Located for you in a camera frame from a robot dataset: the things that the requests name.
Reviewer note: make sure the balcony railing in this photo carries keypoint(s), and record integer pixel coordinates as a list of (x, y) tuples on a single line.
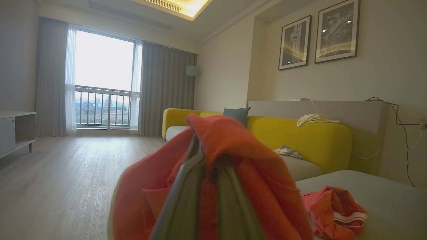
[(100, 89)]

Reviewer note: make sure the small white box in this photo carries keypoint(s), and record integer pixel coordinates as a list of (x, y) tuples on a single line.
[(300, 99)]

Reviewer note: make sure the cream cloth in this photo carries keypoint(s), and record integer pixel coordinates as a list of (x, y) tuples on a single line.
[(313, 118)]

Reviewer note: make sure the teal cushion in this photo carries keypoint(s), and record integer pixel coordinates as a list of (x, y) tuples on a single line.
[(237, 115)]

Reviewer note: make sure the glass balcony door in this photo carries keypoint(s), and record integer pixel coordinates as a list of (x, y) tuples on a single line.
[(103, 60)]

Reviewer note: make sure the grey curtain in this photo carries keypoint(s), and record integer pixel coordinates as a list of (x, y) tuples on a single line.
[(50, 83), (166, 90)]

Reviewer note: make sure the yellow sofa with grey seats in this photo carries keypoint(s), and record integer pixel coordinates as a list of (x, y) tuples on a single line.
[(317, 143)]

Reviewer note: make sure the white low cabinet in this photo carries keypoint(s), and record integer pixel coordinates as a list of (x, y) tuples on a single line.
[(8, 133)]

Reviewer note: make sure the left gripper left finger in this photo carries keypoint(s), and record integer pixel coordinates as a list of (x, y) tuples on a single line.
[(183, 206)]

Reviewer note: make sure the plain red garment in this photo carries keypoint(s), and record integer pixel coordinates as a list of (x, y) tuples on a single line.
[(267, 186)]

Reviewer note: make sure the large framed picture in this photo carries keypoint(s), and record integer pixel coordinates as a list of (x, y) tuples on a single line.
[(337, 31)]

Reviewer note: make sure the floor lamp green shade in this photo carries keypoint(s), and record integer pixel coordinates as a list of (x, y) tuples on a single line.
[(192, 70)]

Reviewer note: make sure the red shorts with white stripes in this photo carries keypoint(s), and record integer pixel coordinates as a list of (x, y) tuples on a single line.
[(333, 206)]

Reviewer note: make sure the grey patterned cloth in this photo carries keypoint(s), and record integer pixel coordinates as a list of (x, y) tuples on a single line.
[(287, 151)]

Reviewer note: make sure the small framed picture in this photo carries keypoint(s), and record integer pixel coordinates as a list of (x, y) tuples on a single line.
[(295, 43)]

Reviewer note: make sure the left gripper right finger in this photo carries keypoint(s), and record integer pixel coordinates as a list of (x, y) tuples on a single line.
[(233, 213)]

